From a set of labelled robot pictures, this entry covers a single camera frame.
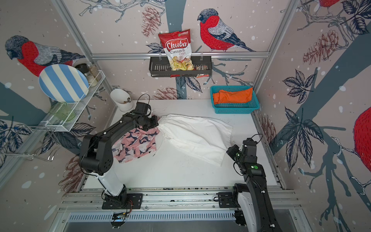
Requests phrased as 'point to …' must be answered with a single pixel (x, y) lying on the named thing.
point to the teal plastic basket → (248, 108)
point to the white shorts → (205, 138)
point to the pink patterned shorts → (134, 143)
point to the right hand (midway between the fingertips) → (228, 146)
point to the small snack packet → (200, 67)
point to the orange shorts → (243, 96)
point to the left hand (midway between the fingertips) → (161, 121)
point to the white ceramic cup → (122, 98)
